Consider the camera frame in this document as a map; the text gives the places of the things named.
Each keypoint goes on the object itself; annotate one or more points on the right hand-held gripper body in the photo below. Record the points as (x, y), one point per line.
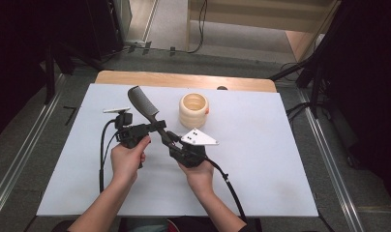
(190, 151)

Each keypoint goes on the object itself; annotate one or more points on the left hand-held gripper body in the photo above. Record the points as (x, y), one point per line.
(130, 133)

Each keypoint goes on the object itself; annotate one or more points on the black comb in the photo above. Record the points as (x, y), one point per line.
(146, 106)

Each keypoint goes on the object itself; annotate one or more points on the person's right hand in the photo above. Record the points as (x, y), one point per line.
(198, 177)

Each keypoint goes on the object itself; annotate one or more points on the person's left hand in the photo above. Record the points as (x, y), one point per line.
(127, 164)

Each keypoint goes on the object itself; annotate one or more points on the cream ribbed cup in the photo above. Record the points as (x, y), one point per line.
(193, 112)

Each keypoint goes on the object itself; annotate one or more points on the wooden table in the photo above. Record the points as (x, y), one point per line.
(171, 80)

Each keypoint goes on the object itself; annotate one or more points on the person's dark clothing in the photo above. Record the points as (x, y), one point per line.
(184, 225)

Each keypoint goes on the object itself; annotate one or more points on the white table mat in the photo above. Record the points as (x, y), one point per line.
(264, 174)

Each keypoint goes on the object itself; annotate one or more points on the black metal stand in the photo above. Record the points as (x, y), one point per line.
(316, 83)
(50, 74)

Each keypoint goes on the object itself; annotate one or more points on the black cabinet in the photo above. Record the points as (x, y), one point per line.
(103, 29)

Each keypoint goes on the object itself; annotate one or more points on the dark curtain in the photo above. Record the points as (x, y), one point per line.
(371, 96)
(16, 64)

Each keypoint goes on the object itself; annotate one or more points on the wooden shelf unit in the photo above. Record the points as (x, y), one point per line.
(258, 19)

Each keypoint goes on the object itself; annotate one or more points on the metal floor rail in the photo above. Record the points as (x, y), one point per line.
(332, 161)
(25, 145)

